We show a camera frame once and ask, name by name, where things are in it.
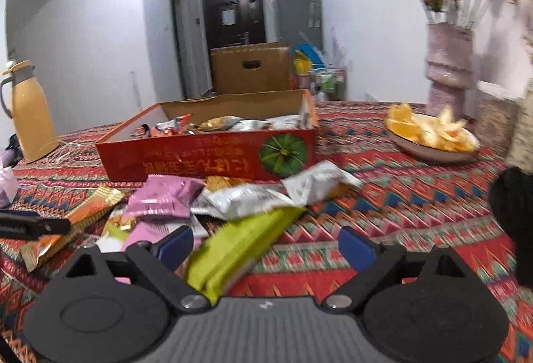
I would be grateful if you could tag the blue plastic board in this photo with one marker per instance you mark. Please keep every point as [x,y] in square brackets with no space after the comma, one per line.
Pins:
[310,53]

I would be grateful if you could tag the orange snack packet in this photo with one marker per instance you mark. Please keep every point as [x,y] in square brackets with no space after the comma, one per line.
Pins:
[170,128]

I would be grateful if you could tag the golden long snack packet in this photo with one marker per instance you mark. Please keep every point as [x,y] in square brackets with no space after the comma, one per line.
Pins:
[83,213]

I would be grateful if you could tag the red cardboard box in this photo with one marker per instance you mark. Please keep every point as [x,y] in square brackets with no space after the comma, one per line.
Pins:
[187,159]

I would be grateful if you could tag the jar with white lid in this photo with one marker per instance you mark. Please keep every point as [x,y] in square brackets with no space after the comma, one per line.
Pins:
[497,121]

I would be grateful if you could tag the brown cardboard box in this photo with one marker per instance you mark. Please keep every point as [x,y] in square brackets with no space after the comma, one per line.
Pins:
[233,75]

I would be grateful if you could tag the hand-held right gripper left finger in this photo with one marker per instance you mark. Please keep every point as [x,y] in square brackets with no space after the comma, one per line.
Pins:
[177,246]

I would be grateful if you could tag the yellow plastic bin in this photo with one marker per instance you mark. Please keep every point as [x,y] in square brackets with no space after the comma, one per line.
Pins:
[302,66]

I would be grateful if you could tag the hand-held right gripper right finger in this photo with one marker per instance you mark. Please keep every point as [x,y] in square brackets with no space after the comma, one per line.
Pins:
[356,246]

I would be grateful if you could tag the pile of orange pieces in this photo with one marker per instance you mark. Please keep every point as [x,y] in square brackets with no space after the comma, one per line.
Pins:
[420,130]

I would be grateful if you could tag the white door notice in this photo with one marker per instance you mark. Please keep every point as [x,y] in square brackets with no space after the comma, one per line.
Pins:
[227,16]

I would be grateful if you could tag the grey refrigerator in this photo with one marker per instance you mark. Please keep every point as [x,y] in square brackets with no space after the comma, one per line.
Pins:
[295,26]

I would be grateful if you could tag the beige plate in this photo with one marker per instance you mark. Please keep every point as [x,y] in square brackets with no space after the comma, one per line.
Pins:
[433,155]

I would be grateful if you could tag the black cloth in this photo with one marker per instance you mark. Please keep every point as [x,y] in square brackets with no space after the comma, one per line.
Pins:
[514,221]

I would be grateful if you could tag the dark entrance door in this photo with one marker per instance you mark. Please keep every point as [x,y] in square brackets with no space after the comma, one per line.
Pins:
[250,34]

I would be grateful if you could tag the yellow thermos jug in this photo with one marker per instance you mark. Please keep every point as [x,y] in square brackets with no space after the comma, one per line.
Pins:
[31,117]

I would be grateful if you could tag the clear biscuit packet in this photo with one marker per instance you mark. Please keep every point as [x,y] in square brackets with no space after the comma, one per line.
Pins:
[225,182]

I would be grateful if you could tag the white floral vase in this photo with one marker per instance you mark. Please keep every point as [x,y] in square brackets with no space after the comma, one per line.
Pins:
[522,138]

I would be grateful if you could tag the patterned tablecloth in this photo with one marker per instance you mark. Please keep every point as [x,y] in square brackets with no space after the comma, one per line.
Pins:
[395,221]

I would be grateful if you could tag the purple tissue pack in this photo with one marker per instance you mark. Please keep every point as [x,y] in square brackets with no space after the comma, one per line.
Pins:
[7,188]

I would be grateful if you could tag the pink ceramic vase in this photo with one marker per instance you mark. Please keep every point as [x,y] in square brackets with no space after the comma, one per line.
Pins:
[449,63]

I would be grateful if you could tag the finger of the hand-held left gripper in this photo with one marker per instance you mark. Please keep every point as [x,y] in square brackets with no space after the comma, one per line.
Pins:
[41,227]
[18,215]

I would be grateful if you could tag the green snack packet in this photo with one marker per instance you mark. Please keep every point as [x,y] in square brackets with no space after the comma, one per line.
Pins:
[233,250]

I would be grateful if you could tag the interior door frame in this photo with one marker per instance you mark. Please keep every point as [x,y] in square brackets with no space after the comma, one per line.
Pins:
[181,42]

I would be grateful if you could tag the golden crinkled snack packet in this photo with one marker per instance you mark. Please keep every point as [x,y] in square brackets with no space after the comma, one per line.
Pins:
[218,123]

